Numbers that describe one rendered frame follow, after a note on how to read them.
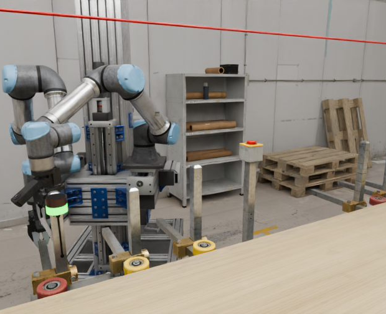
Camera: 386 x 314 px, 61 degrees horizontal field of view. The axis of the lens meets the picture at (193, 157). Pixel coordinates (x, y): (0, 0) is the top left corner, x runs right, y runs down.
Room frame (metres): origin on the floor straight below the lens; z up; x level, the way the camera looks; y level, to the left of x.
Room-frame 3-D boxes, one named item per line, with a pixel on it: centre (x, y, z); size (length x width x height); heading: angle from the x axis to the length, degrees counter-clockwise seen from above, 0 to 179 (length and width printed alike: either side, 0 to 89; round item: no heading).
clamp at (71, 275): (0.96, 0.45, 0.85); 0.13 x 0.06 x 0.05; 118
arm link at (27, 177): (1.22, 0.61, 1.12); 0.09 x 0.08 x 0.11; 28
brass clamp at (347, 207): (1.67, -0.87, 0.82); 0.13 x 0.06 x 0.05; 118
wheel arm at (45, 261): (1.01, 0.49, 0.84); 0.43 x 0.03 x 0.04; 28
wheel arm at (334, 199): (1.72, -0.83, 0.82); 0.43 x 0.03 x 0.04; 28
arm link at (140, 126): (1.79, 0.26, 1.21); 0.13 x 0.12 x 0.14; 63
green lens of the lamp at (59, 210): (0.93, 0.41, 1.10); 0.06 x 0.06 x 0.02
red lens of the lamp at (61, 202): (0.93, 0.41, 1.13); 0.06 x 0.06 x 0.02
